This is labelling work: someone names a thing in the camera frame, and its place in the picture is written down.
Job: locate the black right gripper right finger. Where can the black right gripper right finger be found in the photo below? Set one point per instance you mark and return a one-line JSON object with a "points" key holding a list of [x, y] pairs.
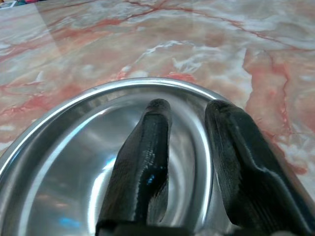
{"points": [[246, 172]]}

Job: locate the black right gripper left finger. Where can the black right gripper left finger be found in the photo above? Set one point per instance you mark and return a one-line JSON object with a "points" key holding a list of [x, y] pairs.
{"points": [[147, 147]]}

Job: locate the round stainless steel bowl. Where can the round stainless steel bowl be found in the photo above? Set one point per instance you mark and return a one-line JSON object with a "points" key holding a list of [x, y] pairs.
{"points": [[73, 159]]}

